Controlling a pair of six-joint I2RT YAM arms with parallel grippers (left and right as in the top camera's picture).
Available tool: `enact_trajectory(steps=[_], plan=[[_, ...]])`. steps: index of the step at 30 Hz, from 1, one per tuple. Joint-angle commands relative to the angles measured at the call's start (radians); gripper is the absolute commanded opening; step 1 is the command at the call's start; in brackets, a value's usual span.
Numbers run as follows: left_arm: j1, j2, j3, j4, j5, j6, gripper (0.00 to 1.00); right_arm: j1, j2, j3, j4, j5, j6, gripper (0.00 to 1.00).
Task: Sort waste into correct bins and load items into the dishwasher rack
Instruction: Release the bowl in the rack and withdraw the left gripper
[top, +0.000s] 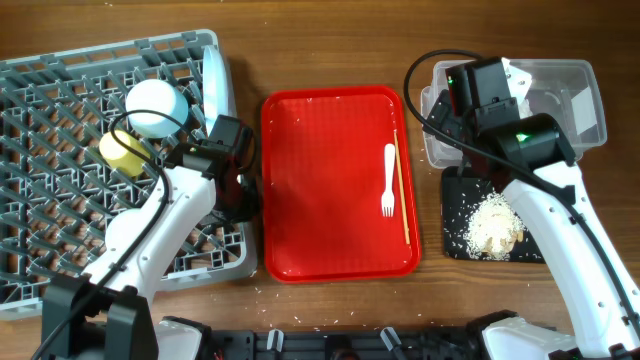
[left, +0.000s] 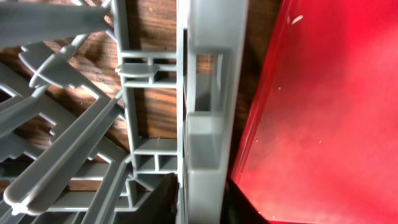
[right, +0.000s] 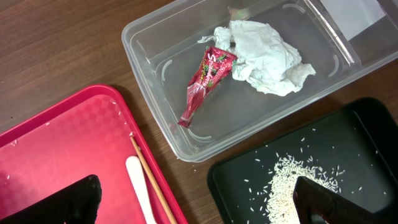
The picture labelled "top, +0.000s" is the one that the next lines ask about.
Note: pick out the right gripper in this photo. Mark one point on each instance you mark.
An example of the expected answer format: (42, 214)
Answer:
(441, 121)

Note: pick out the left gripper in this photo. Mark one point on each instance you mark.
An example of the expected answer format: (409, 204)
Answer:
(250, 211)

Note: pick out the wooden chopstick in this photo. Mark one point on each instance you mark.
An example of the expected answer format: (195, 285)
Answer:
(401, 190)

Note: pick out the light blue round plate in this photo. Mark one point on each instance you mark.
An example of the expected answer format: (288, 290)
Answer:
(216, 96)

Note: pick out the light blue bowl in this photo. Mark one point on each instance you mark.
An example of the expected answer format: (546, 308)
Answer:
(158, 96)

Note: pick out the white plastic fork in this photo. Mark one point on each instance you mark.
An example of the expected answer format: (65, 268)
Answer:
(387, 197)

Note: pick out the yellow plastic cup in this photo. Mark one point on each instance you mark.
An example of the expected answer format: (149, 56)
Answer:
(119, 157)

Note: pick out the leftover rice food waste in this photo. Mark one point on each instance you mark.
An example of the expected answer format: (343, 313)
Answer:
(493, 229)

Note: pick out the grey plastic dishwasher rack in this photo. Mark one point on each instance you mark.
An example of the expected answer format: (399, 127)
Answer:
(58, 194)

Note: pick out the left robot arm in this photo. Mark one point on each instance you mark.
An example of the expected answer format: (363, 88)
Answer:
(105, 312)

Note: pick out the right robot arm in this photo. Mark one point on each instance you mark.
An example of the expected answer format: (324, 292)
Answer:
(531, 162)

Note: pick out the clear plastic waste bin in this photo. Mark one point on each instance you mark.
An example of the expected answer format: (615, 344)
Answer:
(566, 89)

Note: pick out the black rectangular tray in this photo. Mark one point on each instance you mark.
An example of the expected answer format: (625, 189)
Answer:
(461, 193)

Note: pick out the red plastic serving tray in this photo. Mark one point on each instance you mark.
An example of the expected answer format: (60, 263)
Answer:
(323, 177)

